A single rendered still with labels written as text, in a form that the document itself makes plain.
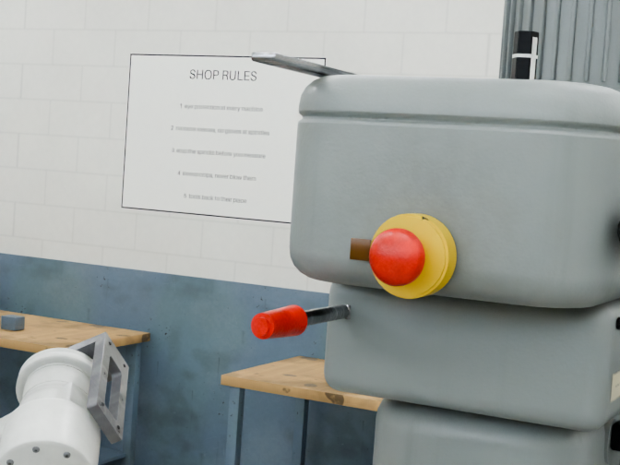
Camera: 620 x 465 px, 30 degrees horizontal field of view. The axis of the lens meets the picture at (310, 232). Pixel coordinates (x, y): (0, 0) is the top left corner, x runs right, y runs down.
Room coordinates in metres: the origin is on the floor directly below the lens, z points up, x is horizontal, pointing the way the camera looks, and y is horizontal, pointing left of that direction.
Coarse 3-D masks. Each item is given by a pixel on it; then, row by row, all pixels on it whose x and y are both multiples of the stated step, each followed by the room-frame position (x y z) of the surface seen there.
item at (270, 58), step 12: (252, 60) 0.83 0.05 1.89; (264, 60) 0.83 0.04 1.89; (276, 60) 0.82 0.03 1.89; (288, 60) 0.84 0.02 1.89; (300, 60) 0.86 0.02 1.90; (300, 72) 0.90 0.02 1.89; (312, 72) 0.89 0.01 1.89; (324, 72) 0.90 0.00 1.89; (336, 72) 0.92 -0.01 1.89; (348, 72) 0.94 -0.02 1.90
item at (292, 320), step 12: (264, 312) 0.84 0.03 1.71; (276, 312) 0.85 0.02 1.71; (288, 312) 0.86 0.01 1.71; (300, 312) 0.87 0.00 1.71; (312, 312) 0.90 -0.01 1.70; (324, 312) 0.92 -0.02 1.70; (336, 312) 0.93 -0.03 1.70; (348, 312) 0.95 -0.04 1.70; (252, 324) 0.84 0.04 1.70; (264, 324) 0.83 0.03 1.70; (276, 324) 0.84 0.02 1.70; (288, 324) 0.85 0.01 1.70; (300, 324) 0.87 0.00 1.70; (312, 324) 0.90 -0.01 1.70; (264, 336) 0.84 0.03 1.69; (276, 336) 0.84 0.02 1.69; (288, 336) 0.86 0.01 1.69
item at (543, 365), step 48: (336, 288) 0.96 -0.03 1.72; (336, 336) 0.96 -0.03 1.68; (384, 336) 0.94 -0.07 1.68; (432, 336) 0.92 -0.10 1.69; (480, 336) 0.90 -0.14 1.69; (528, 336) 0.89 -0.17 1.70; (576, 336) 0.87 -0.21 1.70; (336, 384) 0.96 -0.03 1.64; (384, 384) 0.94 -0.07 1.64; (432, 384) 0.92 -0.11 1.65; (480, 384) 0.90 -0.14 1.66; (528, 384) 0.89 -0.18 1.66; (576, 384) 0.87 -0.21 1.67
